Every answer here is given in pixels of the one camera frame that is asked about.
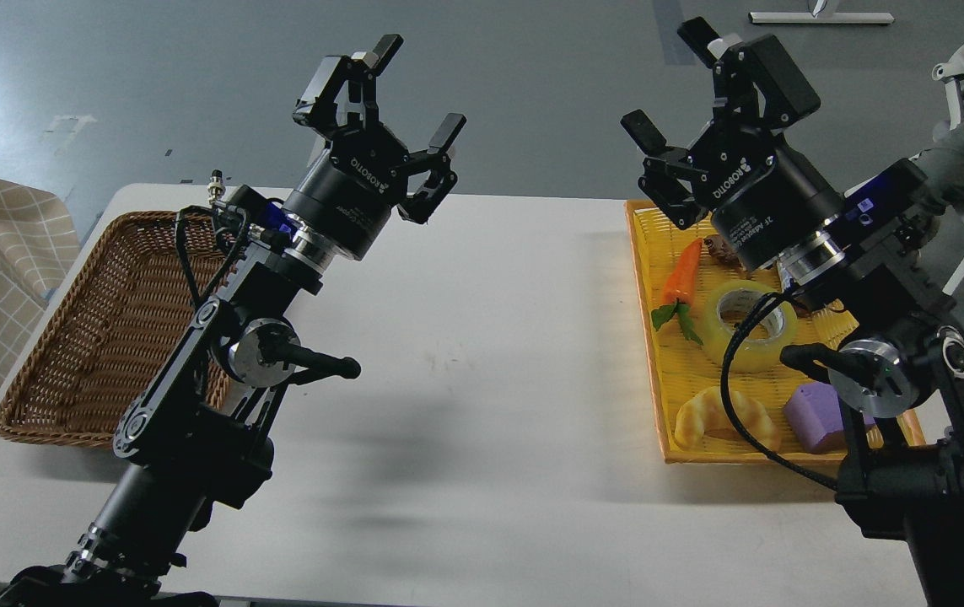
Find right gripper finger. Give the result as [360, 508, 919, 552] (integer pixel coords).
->
[621, 109, 708, 230]
[677, 17, 821, 141]

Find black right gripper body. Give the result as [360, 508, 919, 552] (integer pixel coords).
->
[689, 120, 844, 270]

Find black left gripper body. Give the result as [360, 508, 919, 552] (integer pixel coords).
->
[283, 91, 408, 261]

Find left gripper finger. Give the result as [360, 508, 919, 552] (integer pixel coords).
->
[398, 114, 467, 224]
[294, 35, 404, 136]

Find yellow packing tape roll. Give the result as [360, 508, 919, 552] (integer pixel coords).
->
[697, 280, 799, 373]

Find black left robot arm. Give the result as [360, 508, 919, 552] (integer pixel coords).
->
[0, 34, 466, 606]

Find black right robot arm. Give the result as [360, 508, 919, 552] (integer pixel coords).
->
[621, 17, 964, 606]

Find brown toy animal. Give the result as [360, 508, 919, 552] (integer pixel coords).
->
[703, 234, 744, 268]

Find white monitor stand base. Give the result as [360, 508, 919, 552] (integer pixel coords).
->
[747, 1, 895, 26]

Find orange toy carrot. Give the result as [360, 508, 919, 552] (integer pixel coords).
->
[649, 238, 703, 346]

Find yellow plastic basket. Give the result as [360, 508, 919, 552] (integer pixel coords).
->
[624, 199, 928, 465]

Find purple foam block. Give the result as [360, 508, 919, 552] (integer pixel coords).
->
[783, 381, 854, 454]

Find toy croissant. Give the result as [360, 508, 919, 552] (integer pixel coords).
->
[673, 387, 782, 450]

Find brown wicker basket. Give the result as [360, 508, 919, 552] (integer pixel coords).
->
[0, 211, 193, 449]

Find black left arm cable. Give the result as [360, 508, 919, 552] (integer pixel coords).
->
[175, 205, 250, 309]

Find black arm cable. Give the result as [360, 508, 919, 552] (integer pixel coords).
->
[719, 291, 841, 492]
[175, 205, 250, 309]

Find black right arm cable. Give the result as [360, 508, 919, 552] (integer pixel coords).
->
[719, 291, 841, 492]

